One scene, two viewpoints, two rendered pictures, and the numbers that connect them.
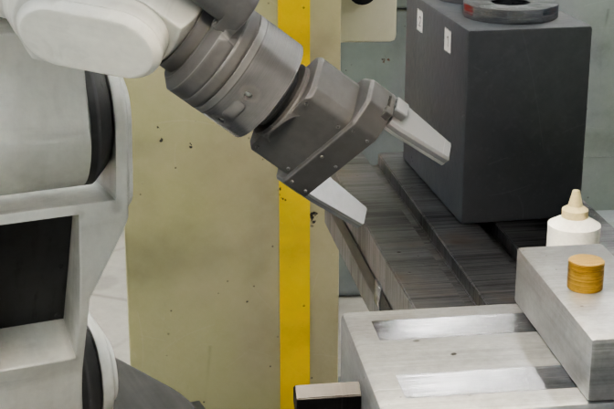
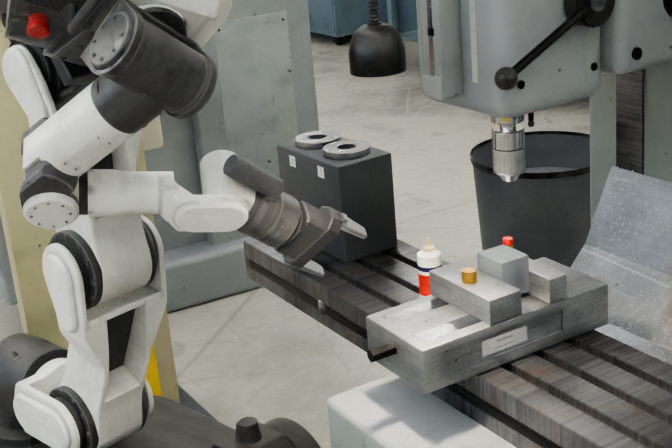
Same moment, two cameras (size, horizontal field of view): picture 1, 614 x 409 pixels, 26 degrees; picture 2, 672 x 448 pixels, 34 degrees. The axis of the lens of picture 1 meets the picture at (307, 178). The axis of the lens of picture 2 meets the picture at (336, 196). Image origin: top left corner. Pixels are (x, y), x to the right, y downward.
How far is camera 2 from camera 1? 0.87 m
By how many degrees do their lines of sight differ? 20
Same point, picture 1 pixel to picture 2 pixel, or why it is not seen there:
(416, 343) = (408, 320)
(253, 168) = not seen: hidden behind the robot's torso
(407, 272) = (342, 292)
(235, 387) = not seen: hidden behind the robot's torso
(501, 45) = (353, 171)
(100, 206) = (154, 296)
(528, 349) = (452, 311)
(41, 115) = (127, 255)
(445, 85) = (321, 194)
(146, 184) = (34, 277)
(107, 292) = not seen: outside the picture
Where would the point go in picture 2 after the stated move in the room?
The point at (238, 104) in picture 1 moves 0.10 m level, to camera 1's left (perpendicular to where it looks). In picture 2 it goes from (279, 232) to (218, 246)
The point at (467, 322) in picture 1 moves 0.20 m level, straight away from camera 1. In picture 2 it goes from (419, 307) to (379, 261)
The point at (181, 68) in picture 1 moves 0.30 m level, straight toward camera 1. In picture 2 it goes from (251, 221) to (346, 282)
